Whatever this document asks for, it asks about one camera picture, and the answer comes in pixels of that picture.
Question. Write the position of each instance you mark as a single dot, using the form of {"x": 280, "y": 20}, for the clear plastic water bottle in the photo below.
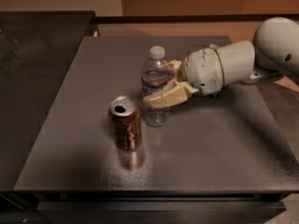
{"x": 155, "y": 75}

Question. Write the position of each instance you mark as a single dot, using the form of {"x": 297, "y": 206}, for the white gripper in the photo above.
{"x": 201, "y": 69}

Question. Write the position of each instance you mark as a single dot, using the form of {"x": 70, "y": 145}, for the orange soda can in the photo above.
{"x": 125, "y": 116}

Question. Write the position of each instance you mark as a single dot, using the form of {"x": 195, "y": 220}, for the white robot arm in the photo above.
{"x": 273, "y": 53}

